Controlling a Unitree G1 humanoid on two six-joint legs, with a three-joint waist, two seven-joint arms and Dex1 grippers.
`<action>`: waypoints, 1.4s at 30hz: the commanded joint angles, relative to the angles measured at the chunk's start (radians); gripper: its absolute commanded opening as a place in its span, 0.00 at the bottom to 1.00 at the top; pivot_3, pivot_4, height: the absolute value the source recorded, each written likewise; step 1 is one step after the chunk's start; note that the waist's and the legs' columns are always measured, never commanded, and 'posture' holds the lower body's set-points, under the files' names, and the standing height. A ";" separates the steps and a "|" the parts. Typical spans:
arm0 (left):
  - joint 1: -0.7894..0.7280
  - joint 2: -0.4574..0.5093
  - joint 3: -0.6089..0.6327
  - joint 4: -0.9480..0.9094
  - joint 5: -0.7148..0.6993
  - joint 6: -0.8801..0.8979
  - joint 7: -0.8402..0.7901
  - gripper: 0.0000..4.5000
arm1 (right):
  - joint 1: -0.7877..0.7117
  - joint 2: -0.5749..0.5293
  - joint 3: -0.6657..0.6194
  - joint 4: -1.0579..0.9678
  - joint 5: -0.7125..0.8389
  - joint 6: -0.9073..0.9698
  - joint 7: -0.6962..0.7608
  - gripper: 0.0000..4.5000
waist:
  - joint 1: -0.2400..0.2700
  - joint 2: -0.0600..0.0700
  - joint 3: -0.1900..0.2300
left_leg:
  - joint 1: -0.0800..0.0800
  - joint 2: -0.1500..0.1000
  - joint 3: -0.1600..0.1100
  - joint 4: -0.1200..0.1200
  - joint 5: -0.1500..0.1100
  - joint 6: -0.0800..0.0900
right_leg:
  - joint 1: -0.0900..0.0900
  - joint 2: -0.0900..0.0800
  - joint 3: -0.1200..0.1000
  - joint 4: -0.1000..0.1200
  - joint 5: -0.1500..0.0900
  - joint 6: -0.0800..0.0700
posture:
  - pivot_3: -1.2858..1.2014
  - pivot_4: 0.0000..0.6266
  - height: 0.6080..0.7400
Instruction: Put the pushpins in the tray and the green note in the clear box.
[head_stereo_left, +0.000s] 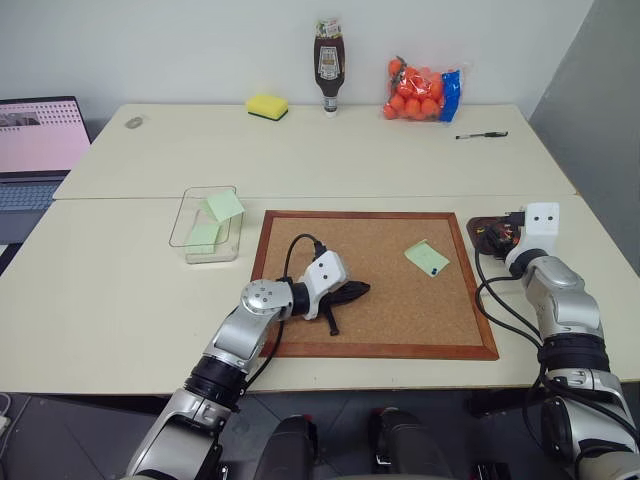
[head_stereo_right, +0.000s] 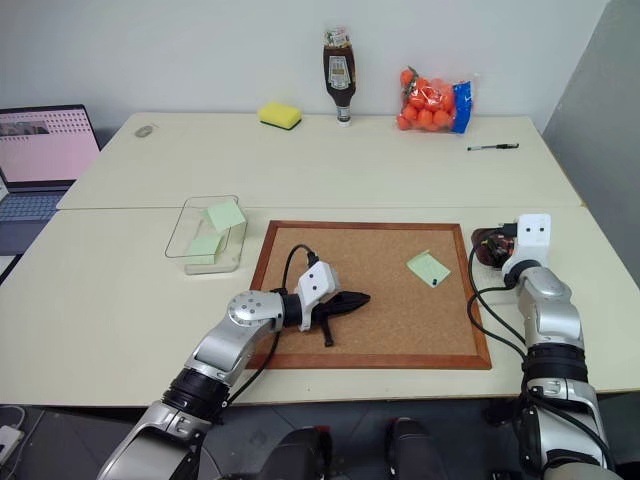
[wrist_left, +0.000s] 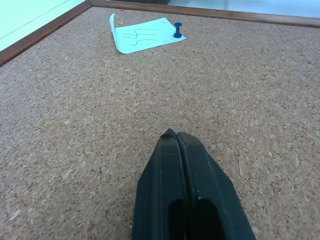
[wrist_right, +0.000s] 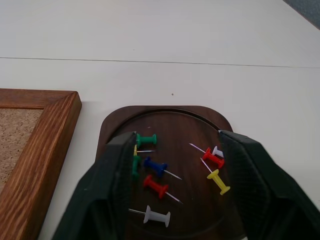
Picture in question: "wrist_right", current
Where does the dark brown wooden tray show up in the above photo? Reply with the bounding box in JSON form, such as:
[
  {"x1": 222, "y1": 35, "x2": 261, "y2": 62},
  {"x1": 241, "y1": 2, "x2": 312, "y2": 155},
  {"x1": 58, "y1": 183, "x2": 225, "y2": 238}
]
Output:
[{"x1": 95, "y1": 105, "x2": 249, "y2": 240}]

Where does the blue pushpin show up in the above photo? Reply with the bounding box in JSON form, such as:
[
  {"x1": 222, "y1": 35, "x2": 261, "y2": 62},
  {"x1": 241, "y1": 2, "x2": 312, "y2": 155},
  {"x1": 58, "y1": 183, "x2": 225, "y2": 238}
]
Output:
[{"x1": 143, "y1": 156, "x2": 183, "y2": 181}]

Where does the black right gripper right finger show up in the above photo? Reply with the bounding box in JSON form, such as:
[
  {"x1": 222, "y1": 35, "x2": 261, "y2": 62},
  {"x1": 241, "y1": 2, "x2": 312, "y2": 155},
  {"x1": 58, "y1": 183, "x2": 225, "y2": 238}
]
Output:
[{"x1": 218, "y1": 129, "x2": 320, "y2": 240}]

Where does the yellow pushpin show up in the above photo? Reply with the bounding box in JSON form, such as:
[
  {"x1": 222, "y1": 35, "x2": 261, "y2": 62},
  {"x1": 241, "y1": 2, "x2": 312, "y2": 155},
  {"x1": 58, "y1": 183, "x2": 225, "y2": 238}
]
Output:
[
  {"x1": 133, "y1": 144, "x2": 156, "y2": 157},
  {"x1": 200, "y1": 157, "x2": 231, "y2": 196}
]

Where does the red pushpin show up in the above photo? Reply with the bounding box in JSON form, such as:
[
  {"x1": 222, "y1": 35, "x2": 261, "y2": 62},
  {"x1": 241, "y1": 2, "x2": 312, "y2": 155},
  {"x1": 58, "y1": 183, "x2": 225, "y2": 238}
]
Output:
[
  {"x1": 189, "y1": 142, "x2": 225, "y2": 169},
  {"x1": 143, "y1": 174, "x2": 184, "y2": 205}
]

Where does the wood framed cork board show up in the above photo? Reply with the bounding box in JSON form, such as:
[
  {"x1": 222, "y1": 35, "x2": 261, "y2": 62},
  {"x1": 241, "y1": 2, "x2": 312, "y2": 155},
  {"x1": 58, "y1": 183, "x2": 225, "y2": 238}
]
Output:
[{"x1": 0, "y1": 88, "x2": 83, "y2": 240}]

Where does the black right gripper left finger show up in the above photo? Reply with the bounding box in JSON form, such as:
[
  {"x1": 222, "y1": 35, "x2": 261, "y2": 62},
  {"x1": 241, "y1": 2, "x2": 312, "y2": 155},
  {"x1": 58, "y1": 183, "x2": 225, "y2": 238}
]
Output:
[{"x1": 51, "y1": 131, "x2": 138, "y2": 240}]

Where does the white pushpin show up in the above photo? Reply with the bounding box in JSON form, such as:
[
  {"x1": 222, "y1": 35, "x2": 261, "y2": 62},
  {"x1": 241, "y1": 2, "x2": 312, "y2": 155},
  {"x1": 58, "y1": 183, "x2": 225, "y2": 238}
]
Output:
[
  {"x1": 128, "y1": 204, "x2": 172, "y2": 229},
  {"x1": 211, "y1": 145, "x2": 225, "y2": 159}
]

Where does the green pushpin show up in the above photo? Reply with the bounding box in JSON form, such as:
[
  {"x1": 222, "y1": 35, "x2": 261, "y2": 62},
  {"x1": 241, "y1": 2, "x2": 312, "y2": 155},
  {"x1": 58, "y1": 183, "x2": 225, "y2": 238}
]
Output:
[
  {"x1": 135, "y1": 133, "x2": 158, "y2": 148},
  {"x1": 131, "y1": 155, "x2": 141, "y2": 179}
]

